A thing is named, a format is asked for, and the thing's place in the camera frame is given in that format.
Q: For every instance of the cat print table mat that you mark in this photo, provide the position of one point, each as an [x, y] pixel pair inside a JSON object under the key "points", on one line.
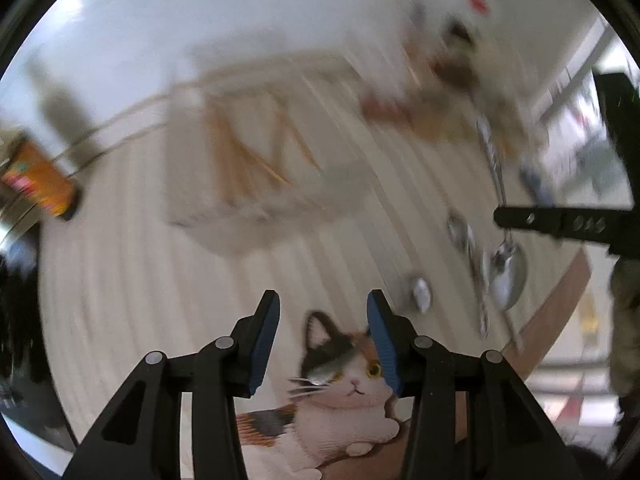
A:
{"points": [[150, 285]]}

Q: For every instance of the black gas stove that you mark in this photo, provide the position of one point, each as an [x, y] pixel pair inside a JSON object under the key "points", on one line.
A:
{"points": [[20, 320]]}

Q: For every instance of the clear plastic container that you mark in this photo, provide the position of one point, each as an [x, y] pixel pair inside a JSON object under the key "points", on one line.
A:
{"points": [[310, 200]]}

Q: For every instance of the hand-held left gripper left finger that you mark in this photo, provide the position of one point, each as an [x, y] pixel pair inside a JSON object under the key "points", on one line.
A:
{"points": [[262, 350]]}

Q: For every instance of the metal spoon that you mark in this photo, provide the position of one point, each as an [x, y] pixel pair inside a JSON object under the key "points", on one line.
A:
{"points": [[492, 160], [457, 232], [421, 294], [512, 285]]}

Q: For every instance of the brown vinegar bottle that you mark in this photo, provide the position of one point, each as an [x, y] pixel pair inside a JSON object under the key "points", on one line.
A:
{"points": [[40, 185]]}

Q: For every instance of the brown lid jar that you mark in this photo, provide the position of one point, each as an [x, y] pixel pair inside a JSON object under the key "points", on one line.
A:
{"points": [[442, 120]]}

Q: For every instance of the red cap soy sauce bottle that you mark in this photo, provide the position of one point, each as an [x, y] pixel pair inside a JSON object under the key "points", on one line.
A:
{"points": [[477, 2]]}

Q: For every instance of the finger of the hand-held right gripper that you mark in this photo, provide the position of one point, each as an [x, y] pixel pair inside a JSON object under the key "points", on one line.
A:
{"points": [[550, 222]]}

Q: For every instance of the blue smartphone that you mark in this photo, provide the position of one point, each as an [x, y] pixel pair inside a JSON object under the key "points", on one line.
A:
{"points": [[537, 185]]}

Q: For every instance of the set of wooden chopsticks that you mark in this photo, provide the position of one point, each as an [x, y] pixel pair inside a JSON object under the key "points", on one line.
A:
{"points": [[240, 150]]}

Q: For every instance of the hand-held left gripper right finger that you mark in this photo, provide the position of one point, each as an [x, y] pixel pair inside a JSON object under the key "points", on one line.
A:
{"points": [[384, 350]]}

